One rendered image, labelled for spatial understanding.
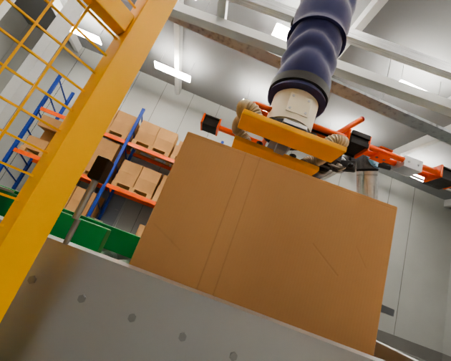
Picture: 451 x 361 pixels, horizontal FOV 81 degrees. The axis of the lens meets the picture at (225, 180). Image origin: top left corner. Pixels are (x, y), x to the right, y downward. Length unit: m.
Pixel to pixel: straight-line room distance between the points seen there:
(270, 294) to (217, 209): 0.24
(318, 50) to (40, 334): 1.09
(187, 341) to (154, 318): 0.07
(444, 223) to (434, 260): 1.68
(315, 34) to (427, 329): 12.71
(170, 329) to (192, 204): 0.29
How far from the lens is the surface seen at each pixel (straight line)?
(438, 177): 1.21
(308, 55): 1.08
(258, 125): 0.86
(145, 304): 0.51
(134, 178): 8.28
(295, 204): 0.71
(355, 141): 1.04
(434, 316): 13.52
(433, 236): 13.72
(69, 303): 0.55
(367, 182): 1.72
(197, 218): 0.66
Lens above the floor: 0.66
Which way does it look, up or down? 17 degrees up
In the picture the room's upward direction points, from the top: 21 degrees clockwise
